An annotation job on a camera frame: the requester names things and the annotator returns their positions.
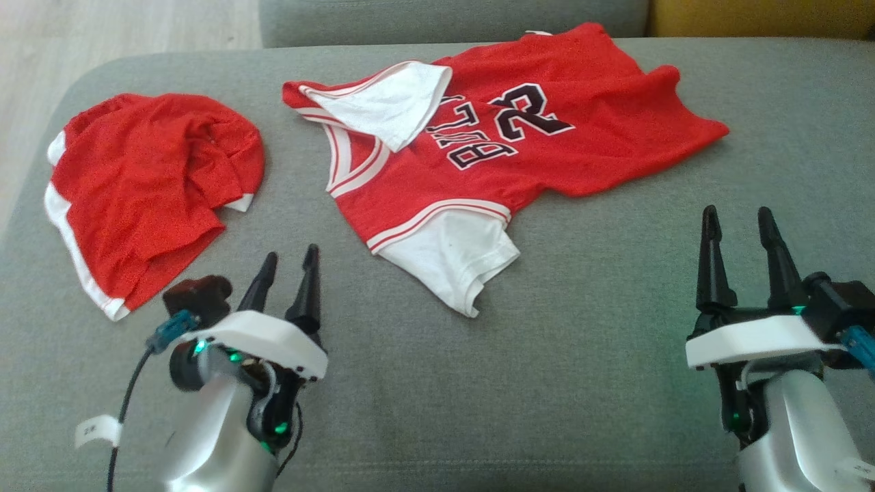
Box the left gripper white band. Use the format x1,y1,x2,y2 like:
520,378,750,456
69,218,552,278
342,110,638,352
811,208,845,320
169,243,329,453

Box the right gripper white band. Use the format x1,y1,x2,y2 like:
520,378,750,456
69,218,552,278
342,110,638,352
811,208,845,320
685,204,849,437

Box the red basketball jersey white sleeves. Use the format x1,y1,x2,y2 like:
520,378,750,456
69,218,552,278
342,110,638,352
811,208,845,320
282,23,731,318

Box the red shorts white trim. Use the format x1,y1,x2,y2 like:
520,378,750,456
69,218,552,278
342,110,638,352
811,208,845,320
44,92,265,322

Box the large grey sofa chaise cushion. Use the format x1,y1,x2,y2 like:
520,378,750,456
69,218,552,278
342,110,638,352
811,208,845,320
0,38,875,492

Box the yellow sofa back cushion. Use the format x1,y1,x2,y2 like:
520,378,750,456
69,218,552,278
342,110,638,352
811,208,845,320
646,0,875,40

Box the grey sofa seat cushion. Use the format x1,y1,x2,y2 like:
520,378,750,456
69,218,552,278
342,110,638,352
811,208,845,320
258,0,650,49

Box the black cable blue connector left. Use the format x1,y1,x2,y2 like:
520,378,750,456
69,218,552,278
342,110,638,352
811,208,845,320
106,310,200,492

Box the black cable blue connector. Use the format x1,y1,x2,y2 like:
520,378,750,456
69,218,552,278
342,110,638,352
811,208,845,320
106,310,200,492
839,325,875,378

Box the black cable blue connector right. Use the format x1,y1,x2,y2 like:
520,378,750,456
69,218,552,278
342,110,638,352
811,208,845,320
839,325,875,378

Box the white cable label tag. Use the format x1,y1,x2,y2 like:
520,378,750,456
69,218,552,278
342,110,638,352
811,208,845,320
75,415,122,449
835,456,875,483

